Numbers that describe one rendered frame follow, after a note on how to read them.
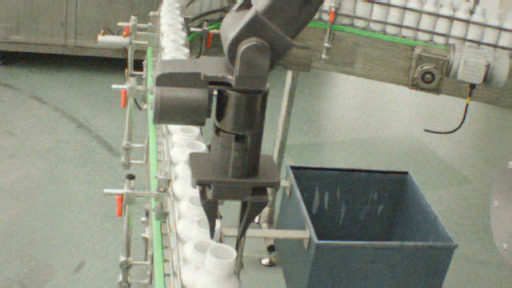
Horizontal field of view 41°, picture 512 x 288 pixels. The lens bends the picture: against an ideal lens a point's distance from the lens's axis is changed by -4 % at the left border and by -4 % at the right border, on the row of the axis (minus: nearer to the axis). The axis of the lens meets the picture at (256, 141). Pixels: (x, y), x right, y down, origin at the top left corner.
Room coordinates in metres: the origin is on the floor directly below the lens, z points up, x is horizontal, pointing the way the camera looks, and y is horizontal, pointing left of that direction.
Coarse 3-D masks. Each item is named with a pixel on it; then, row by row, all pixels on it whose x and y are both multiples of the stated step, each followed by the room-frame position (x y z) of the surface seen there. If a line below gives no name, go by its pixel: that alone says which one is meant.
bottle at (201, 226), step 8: (200, 224) 0.85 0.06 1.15; (208, 224) 0.85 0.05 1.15; (216, 224) 0.85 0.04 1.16; (192, 232) 0.84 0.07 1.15; (200, 232) 0.82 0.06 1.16; (208, 232) 0.82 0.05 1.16; (216, 232) 0.83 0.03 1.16; (192, 240) 0.84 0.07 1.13; (216, 240) 0.83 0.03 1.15; (184, 248) 0.83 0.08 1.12; (184, 256) 0.82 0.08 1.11; (184, 264) 0.82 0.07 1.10
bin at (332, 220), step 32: (288, 192) 1.39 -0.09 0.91; (320, 192) 1.47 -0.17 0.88; (352, 192) 1.49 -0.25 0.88; (384, 192) 1.51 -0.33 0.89; (416, 192) 1.45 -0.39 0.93; (288, 224) 1.36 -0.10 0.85; (320, 224) 1.48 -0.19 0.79; (352, 224) 1.50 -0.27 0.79; (384, 224) 1.51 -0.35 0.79; (416, 224) 1.41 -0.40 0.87; (256, 256) 1.39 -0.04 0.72; (288, 256) 1.31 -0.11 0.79; (320, 256) 1.16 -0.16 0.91; (352, 256) 1.17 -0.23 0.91; (384, 256) 1.19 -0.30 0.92; (416, 256) 1.21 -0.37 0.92; (448, 256) 1.22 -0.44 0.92
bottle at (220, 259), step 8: (216, 248) 0.74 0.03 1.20; (224, 248) 0.74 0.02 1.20; (232, 248) 0.74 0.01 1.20; (208, 256) 0.72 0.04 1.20; (216, 256) 0.74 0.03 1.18; (224, 256) 0.74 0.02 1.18; (232, 256) 0.73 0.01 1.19; (208, 264) 0.71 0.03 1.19; (216, 264) 0.71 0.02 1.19; (224, 264) 0.71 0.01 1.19; (232, 264) 0.72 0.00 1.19; (200, 272) 0.73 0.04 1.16; (208, 272) 0.71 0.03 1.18; (216, 272) 0.71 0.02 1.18; (224, 272) 0.71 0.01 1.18; (232, 272) 0.72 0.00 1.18; (200, 280) 0.71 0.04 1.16; (208, 280) 0.71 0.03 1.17; (216, 280) 0.71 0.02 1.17; (224, 280) 0.71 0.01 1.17; (232, 280) 0.72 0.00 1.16
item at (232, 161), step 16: (224, 144) 0.70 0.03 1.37; (240, 144) 0.69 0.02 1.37; (256, 144) 0.71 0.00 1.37; (192, 160) 0.72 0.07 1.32; (208, 160) 0.73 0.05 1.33; (224, 160) 0.70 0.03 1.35; (240, 160) 0.70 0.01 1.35; (256, 160) 0.71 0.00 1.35; (272, 160) 0.75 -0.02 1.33; (192, 176) 0.69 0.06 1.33; (208, 176) 0.69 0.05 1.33; (224, 176) 0.70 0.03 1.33; (240, 176) 0.70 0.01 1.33; (256, 176) 0.71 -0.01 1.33; (272, 176) 0.71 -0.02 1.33
